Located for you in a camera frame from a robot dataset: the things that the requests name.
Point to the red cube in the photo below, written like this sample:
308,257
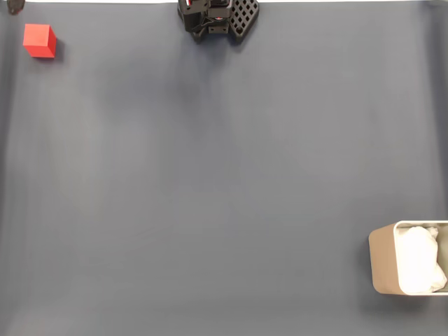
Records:
38,38

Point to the beige box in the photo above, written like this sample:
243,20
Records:
381,259

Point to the dark grey table mat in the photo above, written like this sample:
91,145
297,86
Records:
210,210

